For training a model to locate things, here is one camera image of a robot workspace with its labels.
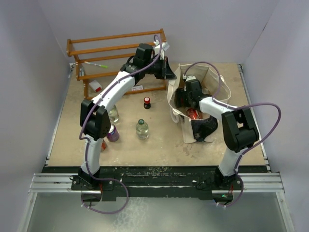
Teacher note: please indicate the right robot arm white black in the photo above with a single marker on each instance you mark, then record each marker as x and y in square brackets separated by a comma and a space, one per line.
[239, 129]

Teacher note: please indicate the cream canvas tote bag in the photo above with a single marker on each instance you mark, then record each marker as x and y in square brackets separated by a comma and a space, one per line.
[199, 130]

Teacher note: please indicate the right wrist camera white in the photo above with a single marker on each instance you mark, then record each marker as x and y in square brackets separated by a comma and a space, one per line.
[189, 78]

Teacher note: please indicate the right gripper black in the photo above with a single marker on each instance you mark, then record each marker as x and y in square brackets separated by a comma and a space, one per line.
[180, 93]

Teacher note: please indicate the wooden shelf rack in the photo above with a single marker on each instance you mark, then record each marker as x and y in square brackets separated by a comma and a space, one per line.
[86, 78]

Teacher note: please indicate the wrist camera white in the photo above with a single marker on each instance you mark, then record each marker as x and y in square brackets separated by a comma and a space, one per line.
[160, 48]
[189, 78]

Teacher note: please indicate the green capped marker pen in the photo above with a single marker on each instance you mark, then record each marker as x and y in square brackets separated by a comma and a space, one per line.
[95, 64]

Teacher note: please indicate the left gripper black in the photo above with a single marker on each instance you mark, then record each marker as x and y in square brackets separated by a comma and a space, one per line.
[165, 72]

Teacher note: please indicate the small white red label card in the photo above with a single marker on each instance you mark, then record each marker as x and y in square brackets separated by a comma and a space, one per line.
[137, 88]

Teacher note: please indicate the clear bottle green cap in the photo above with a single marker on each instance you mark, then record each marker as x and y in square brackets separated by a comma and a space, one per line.
[142, 129]
[113, 114]

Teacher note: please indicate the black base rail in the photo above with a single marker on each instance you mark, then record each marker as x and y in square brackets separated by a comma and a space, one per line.
[202, 182]

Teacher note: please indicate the white red eraser box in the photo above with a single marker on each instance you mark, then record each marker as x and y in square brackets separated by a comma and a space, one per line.
[95, 85]

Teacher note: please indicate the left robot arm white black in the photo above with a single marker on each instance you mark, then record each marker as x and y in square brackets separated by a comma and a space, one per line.
[94, 118]

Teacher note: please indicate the red can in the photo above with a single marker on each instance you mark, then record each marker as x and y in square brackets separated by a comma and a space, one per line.
[103, 145]
[193, 114]

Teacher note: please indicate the purple soda can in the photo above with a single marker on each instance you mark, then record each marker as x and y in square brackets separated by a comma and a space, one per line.
[113, 134]

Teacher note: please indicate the red black stamp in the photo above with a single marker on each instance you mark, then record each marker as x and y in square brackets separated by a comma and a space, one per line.
[147, 104]

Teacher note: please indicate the grey metal clips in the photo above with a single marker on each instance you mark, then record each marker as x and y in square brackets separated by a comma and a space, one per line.
[81, 72]

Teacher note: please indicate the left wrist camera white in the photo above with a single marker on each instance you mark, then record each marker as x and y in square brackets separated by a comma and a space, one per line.
[160, 48]

